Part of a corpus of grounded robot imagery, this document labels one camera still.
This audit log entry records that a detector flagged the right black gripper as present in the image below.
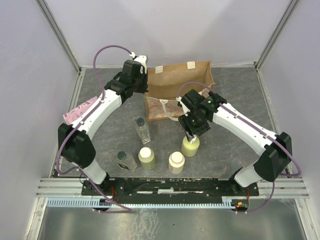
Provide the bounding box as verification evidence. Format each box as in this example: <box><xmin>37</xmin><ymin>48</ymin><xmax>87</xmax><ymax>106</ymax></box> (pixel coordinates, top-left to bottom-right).
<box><xmin>177</xmin><ymin>110</ymin><xmax>211</xmax><ymax>142</ymax></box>

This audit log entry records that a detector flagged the yellow-green pump lotion bottle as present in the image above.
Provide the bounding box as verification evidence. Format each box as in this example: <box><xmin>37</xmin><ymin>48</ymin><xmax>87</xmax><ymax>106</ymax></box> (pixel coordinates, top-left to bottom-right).
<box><xmin>181</xmin><ymin>136</ymin><xmax>200</xmax><ymax>158</ymax></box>

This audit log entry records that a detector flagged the cream bottle white cap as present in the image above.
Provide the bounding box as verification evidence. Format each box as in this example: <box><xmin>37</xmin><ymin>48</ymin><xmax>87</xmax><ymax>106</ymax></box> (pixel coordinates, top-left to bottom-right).
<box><xmin>168</xmin><ymin>151</ymin><xmax>185</xmax><ymax>175</ymax></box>

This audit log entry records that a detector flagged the brown canvas tote bag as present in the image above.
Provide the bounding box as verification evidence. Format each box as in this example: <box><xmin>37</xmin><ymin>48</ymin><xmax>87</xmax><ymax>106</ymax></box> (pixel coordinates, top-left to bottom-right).
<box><xmin>144</xmin><ymin>61</ymin><xmax>216</xmax><ymax>122</ymax></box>

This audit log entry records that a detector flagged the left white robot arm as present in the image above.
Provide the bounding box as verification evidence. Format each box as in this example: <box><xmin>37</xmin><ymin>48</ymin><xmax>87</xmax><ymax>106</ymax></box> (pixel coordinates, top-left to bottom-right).
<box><xmin>58</xmin><ymin>55</ymin><xmax>148</xmax><ymax>195</ymax></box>

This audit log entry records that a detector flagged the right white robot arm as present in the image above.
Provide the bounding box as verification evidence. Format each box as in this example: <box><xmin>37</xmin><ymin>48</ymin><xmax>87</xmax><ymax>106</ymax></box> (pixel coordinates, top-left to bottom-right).
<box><xmin>176</xmin><ymin>89</ymin><xmax>292</xmax><ymax>196</ymax></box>

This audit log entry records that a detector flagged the yellow-green bottle white cap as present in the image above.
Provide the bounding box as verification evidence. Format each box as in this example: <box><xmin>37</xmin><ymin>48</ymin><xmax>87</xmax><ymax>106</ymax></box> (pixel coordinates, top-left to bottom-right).
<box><xmin>138</xmin><ymin>147</ymin><xmax>156</xmax><ymax>170</ymax></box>

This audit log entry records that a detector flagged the tall clear glass bottle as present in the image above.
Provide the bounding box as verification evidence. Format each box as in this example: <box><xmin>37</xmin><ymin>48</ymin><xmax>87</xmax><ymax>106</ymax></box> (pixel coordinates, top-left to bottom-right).
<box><xmin>133</xmin><ymin>116</ymin><xmax>151</xmax><ymax>144</ymax></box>

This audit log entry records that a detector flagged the short clear glass bottle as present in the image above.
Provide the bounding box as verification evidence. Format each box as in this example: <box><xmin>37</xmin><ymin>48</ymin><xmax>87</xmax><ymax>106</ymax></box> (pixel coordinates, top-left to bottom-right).
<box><xmin>114</xmin><ymin>151</ymin><xmax>137</xmax><ymax>173</ymax></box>

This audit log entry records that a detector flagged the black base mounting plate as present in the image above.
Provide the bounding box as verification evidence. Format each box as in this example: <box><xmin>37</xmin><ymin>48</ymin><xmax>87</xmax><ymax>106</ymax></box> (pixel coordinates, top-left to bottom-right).
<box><xmin>81</xmin><ymin>177</ymin><xmax>259</xmax><ymax>197</ymax></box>

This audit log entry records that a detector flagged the pink printed package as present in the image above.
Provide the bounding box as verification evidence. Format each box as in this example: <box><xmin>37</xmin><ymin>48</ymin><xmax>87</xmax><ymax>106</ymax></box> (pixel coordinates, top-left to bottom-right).
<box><xmin>63</xmin><ymin>96</ymin><xmax>98</xmax><ymax>125</ymax></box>

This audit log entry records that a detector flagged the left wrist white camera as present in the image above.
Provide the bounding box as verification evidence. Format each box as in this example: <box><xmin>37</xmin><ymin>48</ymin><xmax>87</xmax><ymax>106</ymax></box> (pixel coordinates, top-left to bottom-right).
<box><xmin>129</xmin><ymin>51</ymin><xmax>148</xmax><ymax>74</ymax></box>

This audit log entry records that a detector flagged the wrist white camera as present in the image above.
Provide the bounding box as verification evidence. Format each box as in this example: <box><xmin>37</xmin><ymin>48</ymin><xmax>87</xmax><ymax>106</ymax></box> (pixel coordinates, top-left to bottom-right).
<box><xmin>129</xmin><ymin>51</ymin><xmax>148</xmax><ymax>74</ymax></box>
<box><xmin>176</xmin><ymin>96</ymin><xmax>190</xmax><ymax>116</ymax></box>

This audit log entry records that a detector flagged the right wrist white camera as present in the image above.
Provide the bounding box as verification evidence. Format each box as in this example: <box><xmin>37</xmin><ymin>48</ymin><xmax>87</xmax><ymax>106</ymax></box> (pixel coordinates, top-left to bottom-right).
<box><xmin>176</xmin><ymin>96</ymin><xmax>190</xmax><ymax>116</ymax></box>

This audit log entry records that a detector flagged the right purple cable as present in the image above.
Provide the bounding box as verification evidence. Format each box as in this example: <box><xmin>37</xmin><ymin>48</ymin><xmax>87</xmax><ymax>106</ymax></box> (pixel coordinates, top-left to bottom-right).
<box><xmin>176</xmin><ymin>81</ymin><xmax>303</xmax><ymax>214</ymax></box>

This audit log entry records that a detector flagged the purple cable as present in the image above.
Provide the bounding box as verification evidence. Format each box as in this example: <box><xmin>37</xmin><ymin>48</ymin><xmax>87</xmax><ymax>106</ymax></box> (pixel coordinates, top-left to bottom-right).
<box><xmin>56</xmin><ymin>44</ymin><xmax>136</xmax><ymax>214</ymax></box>
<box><xmin>176</xmin><ymin>81</ymin><xmax>303</xmax><ymax>214</ymax></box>

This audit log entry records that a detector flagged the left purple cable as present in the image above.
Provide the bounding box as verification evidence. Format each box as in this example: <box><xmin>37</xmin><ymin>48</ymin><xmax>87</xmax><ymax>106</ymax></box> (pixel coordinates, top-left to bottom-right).
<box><xmin>56</xmin><ymin>44</ymin><xmax>136</xmax><ymax>214</ymax></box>

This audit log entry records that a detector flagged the left aluminium frame post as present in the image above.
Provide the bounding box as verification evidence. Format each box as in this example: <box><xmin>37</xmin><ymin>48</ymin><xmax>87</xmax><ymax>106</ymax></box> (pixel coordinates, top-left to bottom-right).
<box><xmin>35</xmin><ymin>0</ymin><xmax>82</xmax><ymax>73</ymax></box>

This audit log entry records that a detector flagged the aluminium frame post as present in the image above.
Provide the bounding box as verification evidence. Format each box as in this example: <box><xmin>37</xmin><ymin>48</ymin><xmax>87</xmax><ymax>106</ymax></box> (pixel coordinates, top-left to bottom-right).
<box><xmin>254</xmin><ymin>0</ymin><xmax>300</xmax><ymax>72</ymax></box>
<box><xmin>35</xmin><ymin>0</ymin><xmax>82</xmax><ymax>73</ymax></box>

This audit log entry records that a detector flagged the aluminium front rail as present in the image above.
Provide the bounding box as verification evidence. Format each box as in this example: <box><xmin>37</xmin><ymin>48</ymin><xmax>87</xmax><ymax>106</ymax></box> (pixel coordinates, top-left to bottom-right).
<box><xmin>35</xmin><ymin>177</ymin><xmax>310</xmax><ymax>199</ymax></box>

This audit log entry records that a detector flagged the blue slotted cable duct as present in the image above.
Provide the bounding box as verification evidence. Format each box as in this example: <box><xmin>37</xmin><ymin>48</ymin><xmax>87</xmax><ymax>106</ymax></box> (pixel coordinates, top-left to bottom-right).
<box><xmin>46</xmin><ymin>195</ymin><xmax>235</xmax><ymax>209</ymax></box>

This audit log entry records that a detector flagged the right aluminium frame post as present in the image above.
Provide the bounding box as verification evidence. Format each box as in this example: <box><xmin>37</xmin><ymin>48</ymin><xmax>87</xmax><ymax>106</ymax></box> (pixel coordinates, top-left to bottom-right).
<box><xmin>254</xmin><ymin>0</ymin><xmax>300</xmax><ymax>72</ymax></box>

